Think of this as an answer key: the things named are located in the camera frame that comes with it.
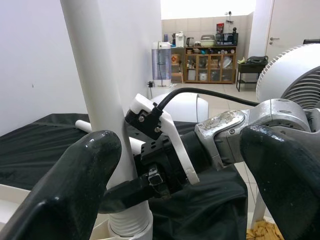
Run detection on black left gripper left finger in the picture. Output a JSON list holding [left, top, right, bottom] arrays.
[[0, 129, 123, 240]]

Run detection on white plastic table leg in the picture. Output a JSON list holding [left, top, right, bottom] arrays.
[[74, 119, 146, 156], [59, 0, 154, 238]]

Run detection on white metal frame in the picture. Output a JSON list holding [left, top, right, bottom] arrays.
[[249, 184, 267, 229]]

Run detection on brown wooden glass cabinet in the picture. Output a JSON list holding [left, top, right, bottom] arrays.
[[184, 46, 237, 85]]

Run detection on black table cloth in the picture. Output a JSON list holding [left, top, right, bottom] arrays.
[[0, 113, 248, 240]]

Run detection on white plastic table top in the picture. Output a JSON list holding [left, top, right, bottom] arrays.
[[0, 183, 154, 240]]

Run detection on white water dispenser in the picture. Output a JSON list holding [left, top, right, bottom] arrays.
[[174, 31, 186, 48]]

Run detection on yellow crumpled cloth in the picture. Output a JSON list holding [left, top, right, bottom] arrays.
[[246, 219, 284, 240]]

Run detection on black metal side table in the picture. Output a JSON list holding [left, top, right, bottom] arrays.
[[236, 63, 267, 93]]

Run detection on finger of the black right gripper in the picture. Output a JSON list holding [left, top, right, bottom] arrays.
[[99, 174, 154, 215]]

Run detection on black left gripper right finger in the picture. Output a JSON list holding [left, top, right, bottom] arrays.
[[238, 123, 320, 240]]

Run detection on white door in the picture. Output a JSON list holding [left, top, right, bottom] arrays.
[[267, 0, 320, 58]]

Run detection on black microwave oven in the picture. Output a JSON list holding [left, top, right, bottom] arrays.
[[215, 32, 239, 46]]

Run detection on white purple insect lamp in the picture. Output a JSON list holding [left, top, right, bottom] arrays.
[[151, 41, 173, 88]]

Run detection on black bag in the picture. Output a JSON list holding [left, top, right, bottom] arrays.
[[246, 56, 269, 66]]

